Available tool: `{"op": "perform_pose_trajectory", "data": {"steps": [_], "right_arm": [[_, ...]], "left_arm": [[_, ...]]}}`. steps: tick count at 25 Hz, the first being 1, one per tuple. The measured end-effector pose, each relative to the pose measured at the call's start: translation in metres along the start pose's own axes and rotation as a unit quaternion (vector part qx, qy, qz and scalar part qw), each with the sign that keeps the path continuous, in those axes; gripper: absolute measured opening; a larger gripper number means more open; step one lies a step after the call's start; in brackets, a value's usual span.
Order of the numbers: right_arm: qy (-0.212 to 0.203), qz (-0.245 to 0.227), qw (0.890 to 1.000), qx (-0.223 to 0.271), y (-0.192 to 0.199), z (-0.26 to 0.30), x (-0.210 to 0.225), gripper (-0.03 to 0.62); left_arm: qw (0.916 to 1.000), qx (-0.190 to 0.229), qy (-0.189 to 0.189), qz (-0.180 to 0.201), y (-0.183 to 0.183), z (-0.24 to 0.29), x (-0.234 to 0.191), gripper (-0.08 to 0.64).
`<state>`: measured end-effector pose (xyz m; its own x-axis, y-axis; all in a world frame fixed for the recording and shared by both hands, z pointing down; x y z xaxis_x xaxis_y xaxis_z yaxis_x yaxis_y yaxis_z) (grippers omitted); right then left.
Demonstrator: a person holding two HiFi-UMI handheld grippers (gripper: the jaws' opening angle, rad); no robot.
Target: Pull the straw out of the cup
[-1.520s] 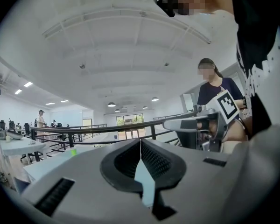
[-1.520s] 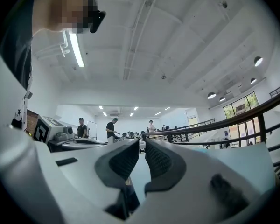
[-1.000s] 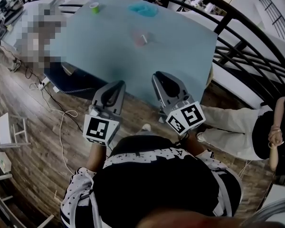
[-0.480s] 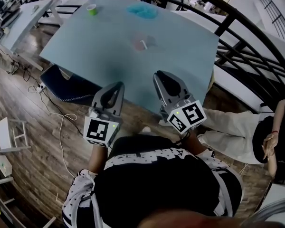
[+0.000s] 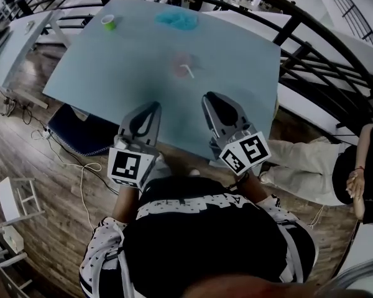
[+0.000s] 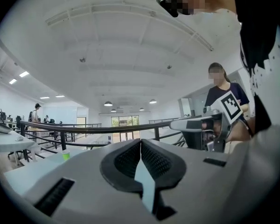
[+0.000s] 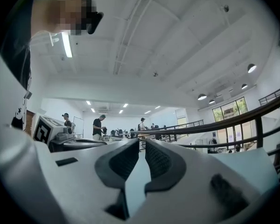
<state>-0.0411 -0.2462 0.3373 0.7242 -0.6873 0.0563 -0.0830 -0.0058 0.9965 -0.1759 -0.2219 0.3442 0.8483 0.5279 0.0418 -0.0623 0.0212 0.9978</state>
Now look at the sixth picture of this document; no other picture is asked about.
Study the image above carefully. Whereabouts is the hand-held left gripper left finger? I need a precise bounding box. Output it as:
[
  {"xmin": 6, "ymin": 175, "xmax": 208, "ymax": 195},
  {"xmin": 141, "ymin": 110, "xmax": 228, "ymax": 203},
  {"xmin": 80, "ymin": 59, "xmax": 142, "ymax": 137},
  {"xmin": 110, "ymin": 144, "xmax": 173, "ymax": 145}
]
[{"xmin": 22, "ymin": 138, "xmax": 154, "ymax": 224}]

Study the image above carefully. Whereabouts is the black metal railing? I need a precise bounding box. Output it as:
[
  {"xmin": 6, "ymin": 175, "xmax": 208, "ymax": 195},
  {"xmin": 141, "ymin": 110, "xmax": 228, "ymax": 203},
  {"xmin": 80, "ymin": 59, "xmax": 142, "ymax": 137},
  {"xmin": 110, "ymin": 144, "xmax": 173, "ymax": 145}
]
[{"xmin": 19, "ymin": 117, "xmax": 188, "ymax": 163}]

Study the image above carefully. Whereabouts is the person's black white shirt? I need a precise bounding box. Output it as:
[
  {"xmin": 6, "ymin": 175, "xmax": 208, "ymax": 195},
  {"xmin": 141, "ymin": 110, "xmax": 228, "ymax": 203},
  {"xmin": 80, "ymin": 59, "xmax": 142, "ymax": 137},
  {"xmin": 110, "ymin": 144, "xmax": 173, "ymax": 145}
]
[{"xmin": 232, "ymin": 0, "xmax": 280, "ymax": 136}]

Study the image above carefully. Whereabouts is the black head camera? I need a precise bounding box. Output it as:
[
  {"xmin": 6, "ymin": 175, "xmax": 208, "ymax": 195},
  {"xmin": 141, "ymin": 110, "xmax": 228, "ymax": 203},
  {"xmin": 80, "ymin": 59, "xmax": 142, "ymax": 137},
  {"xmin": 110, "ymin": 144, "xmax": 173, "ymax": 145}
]
[{"xmin": 156, "ymin": 0, "xmax": 180, "ymax": 18}]

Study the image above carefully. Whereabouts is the person's right forearm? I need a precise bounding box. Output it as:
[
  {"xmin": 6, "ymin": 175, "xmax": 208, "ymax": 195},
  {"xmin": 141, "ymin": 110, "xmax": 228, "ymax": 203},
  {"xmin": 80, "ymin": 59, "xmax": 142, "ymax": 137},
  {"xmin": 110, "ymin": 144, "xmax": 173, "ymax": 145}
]
[{"xmin": 225, "ymin": 119, "xmax": 253, "ymax": 142}]

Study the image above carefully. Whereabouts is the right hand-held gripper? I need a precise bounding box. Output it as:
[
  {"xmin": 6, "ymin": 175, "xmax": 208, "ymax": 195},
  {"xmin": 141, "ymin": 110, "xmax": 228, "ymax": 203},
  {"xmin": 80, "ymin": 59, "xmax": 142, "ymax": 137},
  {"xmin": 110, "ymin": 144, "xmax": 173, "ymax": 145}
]
[{"xmin": 169, "ymin": 90, "xmax": 244, "ymax": 153}]

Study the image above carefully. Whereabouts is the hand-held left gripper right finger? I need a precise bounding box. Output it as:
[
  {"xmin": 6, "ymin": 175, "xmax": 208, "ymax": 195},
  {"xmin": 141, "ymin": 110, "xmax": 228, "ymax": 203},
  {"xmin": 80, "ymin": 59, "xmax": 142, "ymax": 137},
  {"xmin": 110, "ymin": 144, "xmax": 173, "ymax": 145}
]
[{"xmin": 141, "ymin": 129, "xmax": 271, "ymax": 224}]

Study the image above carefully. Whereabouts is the glass door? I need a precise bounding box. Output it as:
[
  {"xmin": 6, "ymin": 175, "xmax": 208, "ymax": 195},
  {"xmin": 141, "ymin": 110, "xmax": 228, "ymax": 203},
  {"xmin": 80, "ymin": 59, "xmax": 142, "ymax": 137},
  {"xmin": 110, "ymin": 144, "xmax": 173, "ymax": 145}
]
[{"xmin": 111, "ymin": 115, "xmax": 140, "ymax": 142}]

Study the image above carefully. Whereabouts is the white desk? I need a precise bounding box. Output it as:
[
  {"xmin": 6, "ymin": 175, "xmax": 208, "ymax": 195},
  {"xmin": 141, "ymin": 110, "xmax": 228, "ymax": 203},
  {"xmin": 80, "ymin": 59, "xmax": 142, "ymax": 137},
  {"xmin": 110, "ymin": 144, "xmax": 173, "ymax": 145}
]
[{"xmin": 0, "ymin": 129, "xmax": 42, "ymax": 154}]

